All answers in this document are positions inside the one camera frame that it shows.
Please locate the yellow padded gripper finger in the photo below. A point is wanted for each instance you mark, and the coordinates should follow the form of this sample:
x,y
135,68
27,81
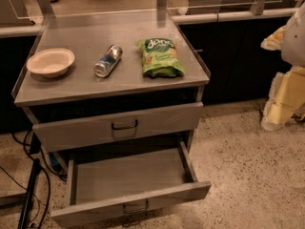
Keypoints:
x,y
286,96
274,41

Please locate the green rice chip bag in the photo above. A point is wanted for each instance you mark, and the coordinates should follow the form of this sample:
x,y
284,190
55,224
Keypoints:
x,y
159,57

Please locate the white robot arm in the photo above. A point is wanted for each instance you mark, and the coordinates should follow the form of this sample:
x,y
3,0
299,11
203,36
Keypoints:
x,y
293,41

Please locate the closed grey top drawer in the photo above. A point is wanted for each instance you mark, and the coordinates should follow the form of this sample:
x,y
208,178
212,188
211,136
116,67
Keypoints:
x,y
81,132

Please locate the grey metal drawer cabinet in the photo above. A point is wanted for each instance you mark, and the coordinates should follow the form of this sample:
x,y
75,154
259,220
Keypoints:
x,y
116,98

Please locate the open grey middle drawer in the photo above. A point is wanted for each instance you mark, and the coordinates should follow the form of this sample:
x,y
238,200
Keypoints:
x,y
121,179

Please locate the silver blue drink can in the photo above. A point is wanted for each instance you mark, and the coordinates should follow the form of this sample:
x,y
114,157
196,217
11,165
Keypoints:
x,y
106,64

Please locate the white paper bowl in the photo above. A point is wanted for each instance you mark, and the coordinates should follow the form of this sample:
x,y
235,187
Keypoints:
x,y
51,63

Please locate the black floor stand bar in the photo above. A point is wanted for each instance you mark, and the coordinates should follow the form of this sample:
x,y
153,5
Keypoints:
x,y
24,216

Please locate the dark counter with rail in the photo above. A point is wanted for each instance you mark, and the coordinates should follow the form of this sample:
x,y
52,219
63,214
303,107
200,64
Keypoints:
x,y
226,35

